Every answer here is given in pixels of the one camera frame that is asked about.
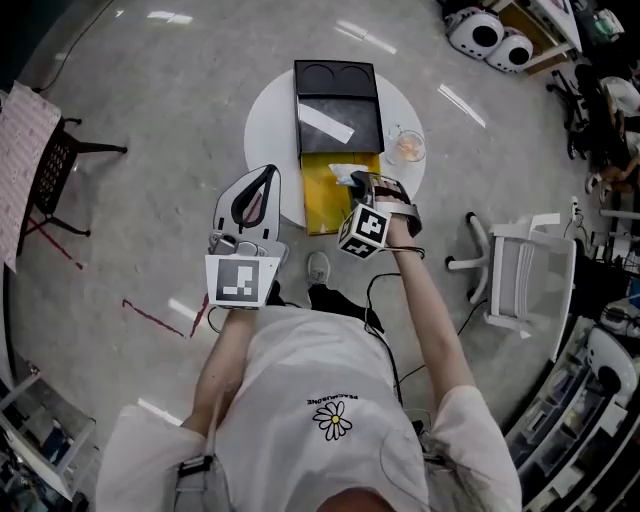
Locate black box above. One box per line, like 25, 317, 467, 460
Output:
292, 59, 387, 158

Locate black cable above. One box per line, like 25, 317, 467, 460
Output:
364, 271, 429, 402

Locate black wrist band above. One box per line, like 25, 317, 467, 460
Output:
386, 244, 427, 260

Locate white office chair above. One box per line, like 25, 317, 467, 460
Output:
445, 211, 578, 362

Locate person's left forearm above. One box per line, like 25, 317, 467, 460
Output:
180, 306, 257, 437

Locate white metal rack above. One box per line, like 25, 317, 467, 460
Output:
0, 368, 97, 502

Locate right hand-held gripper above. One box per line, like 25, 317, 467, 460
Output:
338, 170, 424, 261

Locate white desk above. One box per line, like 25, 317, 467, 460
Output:
528, 0, 585, 54

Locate person's right forearm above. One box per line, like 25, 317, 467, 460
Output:
386, 234, 477, 417

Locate white round table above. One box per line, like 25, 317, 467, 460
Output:
243, 66, 428, 232

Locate person's right hand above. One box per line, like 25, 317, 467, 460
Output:
374, 178, 415, 216

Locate person's white shoe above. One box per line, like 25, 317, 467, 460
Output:
305, 250, 333, 288

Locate person's white flower shirt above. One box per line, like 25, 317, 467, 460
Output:
94, 305, 524, 512

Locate black office chair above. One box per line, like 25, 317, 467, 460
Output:
546, 64, 617, 162

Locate person's black trousers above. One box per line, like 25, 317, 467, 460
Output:
269, 281, 386, 335

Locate yellow tray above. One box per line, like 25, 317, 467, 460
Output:
299, 149, 384, 238

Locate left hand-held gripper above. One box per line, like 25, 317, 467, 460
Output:
204, 163, 290, 312

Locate clear glass cup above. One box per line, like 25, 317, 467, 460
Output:
385, 124, 428, 165

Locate black metal chair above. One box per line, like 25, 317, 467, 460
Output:
16, 116, 129, 257

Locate black strap buckle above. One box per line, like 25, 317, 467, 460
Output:
178, 455, 214, 480

